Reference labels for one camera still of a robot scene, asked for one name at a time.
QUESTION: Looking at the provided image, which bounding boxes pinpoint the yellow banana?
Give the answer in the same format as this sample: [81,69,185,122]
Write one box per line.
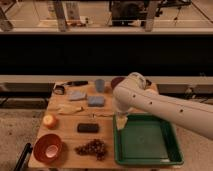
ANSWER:
[58,105,83,115]

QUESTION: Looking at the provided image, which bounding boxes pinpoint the small metal cup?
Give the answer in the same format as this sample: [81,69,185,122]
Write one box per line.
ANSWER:
[146,79,152,86]

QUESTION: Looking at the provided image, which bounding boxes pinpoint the purple bowl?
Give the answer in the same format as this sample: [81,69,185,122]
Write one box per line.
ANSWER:
[111,77,124,89]

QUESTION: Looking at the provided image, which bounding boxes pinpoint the orange apple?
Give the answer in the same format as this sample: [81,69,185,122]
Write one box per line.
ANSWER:
[43,114,58,129]

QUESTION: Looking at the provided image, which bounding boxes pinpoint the blue sponge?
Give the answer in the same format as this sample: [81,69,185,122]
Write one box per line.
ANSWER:
[88,96,105,107]

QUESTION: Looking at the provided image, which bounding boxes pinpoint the orange bowl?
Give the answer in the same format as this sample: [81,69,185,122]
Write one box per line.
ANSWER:
[33,134,62,164]

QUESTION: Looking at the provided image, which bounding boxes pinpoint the green plastic tray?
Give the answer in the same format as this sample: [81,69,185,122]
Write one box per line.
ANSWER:
[113,115,184,167]

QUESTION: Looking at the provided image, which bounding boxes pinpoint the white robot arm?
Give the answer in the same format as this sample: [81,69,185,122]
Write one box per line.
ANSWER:
[113,72,213,140]

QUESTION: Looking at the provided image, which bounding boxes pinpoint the blue plastic cup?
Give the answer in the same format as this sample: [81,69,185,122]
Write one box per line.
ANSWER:
[94,79,105,93]

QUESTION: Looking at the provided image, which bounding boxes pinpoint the small white cup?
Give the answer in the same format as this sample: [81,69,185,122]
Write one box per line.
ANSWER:
[45,145,58,158]

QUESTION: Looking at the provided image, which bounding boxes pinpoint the grey blue cloth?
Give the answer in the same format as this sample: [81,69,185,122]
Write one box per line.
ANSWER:
[68,90,87,101]

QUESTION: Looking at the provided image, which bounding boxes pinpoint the bunch of dark grapes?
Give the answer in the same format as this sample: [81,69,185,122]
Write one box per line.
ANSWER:
[74,139,108,161]

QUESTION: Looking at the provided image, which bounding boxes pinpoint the black rectangular block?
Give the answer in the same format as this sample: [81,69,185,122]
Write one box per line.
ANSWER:
[77,123,99,133]

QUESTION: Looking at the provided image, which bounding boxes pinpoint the metal fork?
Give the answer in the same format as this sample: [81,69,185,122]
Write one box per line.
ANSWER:
[88,114,113,118]

